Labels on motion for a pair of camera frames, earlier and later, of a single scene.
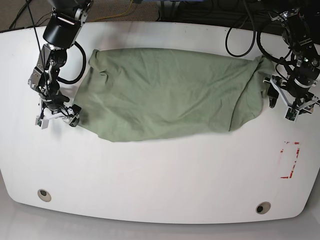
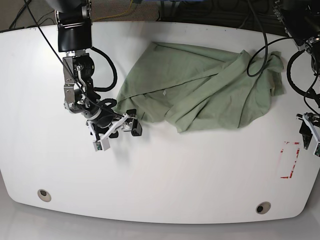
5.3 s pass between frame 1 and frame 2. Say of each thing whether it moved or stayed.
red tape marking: stayed
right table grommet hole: stayed
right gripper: moved
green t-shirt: moved
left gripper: moved
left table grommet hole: stayed
